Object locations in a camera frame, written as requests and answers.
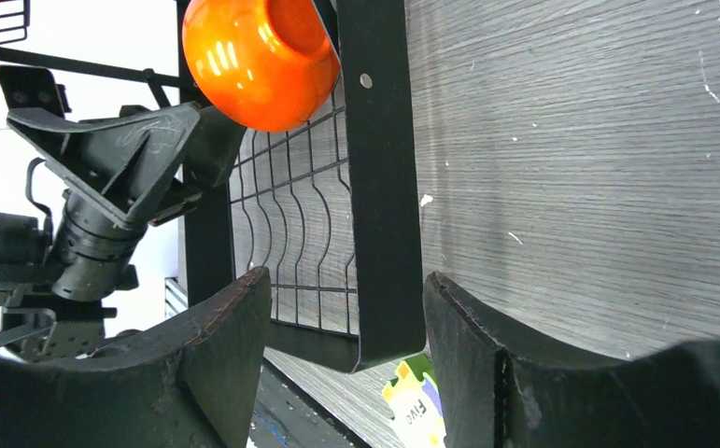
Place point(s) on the green owl number tile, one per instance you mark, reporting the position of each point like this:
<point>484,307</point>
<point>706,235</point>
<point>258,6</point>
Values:
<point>413,396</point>

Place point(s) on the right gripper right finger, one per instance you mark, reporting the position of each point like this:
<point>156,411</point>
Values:
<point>505,384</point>

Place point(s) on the black wire dish rack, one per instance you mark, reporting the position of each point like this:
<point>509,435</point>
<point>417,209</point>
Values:
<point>328,208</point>

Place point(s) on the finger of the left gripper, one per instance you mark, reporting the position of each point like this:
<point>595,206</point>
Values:
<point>145,168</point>

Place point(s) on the orange bowl lower shelf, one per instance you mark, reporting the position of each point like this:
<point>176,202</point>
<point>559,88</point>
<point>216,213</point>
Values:
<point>266,64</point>

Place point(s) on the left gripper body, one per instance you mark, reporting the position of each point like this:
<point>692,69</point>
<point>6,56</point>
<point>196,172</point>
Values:
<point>92,252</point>

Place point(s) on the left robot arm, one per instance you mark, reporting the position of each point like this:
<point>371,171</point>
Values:
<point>38,325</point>

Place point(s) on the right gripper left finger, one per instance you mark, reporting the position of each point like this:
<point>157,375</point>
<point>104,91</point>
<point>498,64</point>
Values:
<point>190,381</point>

